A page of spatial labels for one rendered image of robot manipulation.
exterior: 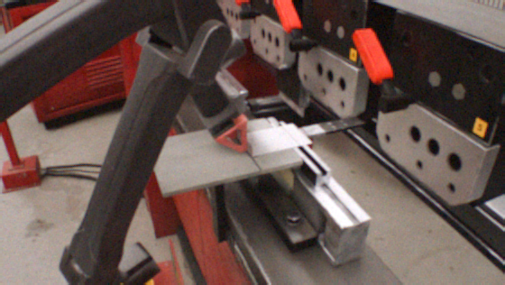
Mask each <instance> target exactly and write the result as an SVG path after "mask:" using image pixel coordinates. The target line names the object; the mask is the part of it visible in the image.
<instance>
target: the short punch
mask: <svg viewBox="0 0 505 285"><path fill-rule="evenodd" d="M276 88H277V89H279V90H280V97H281V98H282V99H283V100H284V101H285V102H286V103H287V104H288V105H289V106H290V107H291V108H293V109H294V110H295V111H297V112H298V113H299V114H300V115H301V116H302V117H304V112H305V108H307V107H308V100H309V92H308V91H306V90H305V89H304V88H303V86H302V83H301V80H300V77H299V73H298V70H293V69H291V68H288V69H278V68H277V71H276Z"/></svg>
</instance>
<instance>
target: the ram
mask: <svg viewBox="0 0 505 285"><path fill-rule="evenodd" d="M372 1H376V2H379V3H382V4H385V5H389V6H392V7H395V8H398V9H400V10H404V11H406V12H409V13H412V14H416V15H418V16H421V17H423V18H425V19H428V20H429V21H433V22H435V23H440V24H443V25H445V26H447V27H450V28H453V29H456V30H458V31H461V32H465V33H468V34H471V35H472V36H475V37H477V38H480V39H482V40H484V41H486V42H489V43H492V44H494V45H497V46H499V47H502V48H504V49H505V10H501V9H500V8H498V7H494V6H490V5H485V4H481V3H479V2H476V1H473V0H372Z"/></svg>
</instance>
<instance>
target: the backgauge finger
mask: <svg viewBox="0 0 505 285"><path fill-rule="evenodd" d="M377 121H378V117H377V118H373V119H370V120H369V119H366V120H361V119H359V118H358V117H349V118H345V119H340V120H336V121H332V122H328V123H324V124H316V125H312V126H309V127H304V128H299V130H300V131H301V132H302V133H303V134H304V135H306V137H307V138H308V139H309V138H313V137H318V136H321V135H325V134H329V133H340V132H343V131H348V130H352V129H355V128H360V127H362V129H364V130H365V131H366V132H368V133H369V134H370V135H372V136H374V137H375V138H376V139H378V136H377V132H376V129H377Z"/></svg>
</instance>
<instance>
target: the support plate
mask: <svg viewBox="0 0 505 285"><path fill-rule="evenodd" d="M271 128H272V127H271V126H270V125H269V124H268V123H267V122H266V121H265V119H264V118H263V119H259V120H254V121H250V122H247V133H249V132H254V131H259V130H267V129H271ZM254 159H255V160H256V162H257V163H258V164H259V166H260V167H261V168H262V170H259V168H258V167H257V165H256V164H255V163H254V161H253V160H252V158H251V157H250V156H249V155H248V154H247V153H246V152H243V153H240V152H238V151H236V150H234V149H232V148H230V147H228V146H225V145H223V144H221V143H218V142H216V141H215V139H214V138H213V136H212V135H211V133H210V132H209V131H208V130H205V131H195V132H192V133H183V134H179V135H174V136H170V137H167V141H166V143H165V145H164V147H163V149H162V152H161V154H160V156H159V159H158V160H157V162H156V167H155V169H154V171H155V174H156V176H157V179H158V183H159V186H160V189H161V194H162V196H163V197H164V198H166V197H170V196H173V195H177V194H181V193H185V192H191V191H195V190H199V189H202V188H208V187H212V186H216V185H219V184H223V183H226V182H230V181H234V180H238V179H248V178H251V177H255V176H259V175H262V174H265V173H269V172H273V171H276V170H284V169H287V168H290V167H294V166H298V165H301V164H303V160H302V159H301V158H300V156H299V155H298V154H296V153H295V152H294V151H293V150H292V149H288V150H285V151H280V152H273V153H269V154H265V155H262V156H257V157H255V158H254Z"/></svg>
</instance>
